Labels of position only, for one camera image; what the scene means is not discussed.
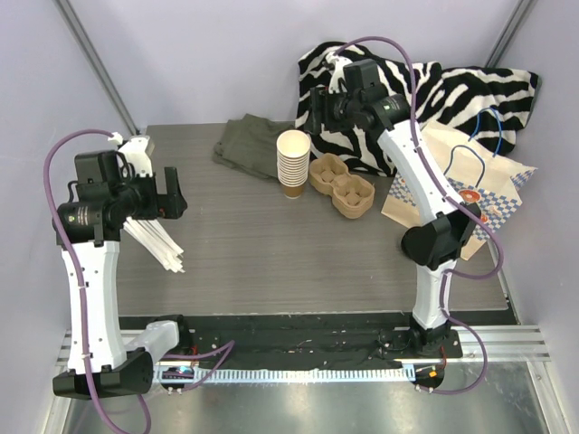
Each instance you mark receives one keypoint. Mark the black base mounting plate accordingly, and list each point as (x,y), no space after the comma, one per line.
(296,342)

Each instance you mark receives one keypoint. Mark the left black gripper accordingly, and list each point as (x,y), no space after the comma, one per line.
(151,197)

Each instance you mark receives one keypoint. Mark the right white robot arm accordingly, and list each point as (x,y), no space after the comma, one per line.
(435,244)

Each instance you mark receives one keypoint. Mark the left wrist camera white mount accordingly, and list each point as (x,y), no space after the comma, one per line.
(138,151)

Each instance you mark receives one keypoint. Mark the bundle of white straws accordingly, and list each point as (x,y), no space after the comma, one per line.
(153,236)

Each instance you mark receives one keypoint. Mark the olive green folded cloth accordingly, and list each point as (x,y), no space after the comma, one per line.
(248,145)

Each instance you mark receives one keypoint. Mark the zebra print cloth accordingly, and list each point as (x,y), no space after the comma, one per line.
(451,96)

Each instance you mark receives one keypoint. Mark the cardboard cup carrier tray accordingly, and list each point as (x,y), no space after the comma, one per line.
(350,194)

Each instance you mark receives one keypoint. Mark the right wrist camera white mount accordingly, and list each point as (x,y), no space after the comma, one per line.
(336,64)

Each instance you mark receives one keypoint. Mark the white slotted cable duct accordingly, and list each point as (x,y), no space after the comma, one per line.
(174,375)

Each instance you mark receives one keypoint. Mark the printed paper takeout bag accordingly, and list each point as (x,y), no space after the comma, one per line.
(475,173)

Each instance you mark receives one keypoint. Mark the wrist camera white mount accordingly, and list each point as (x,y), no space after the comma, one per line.
(138,151)
(336,64)

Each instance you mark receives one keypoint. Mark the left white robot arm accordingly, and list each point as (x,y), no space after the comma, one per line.
(117,192)

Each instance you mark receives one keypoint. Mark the stack of paper cups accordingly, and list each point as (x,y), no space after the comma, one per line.
(293,149)

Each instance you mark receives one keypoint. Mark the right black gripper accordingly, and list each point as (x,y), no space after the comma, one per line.
(326,110)

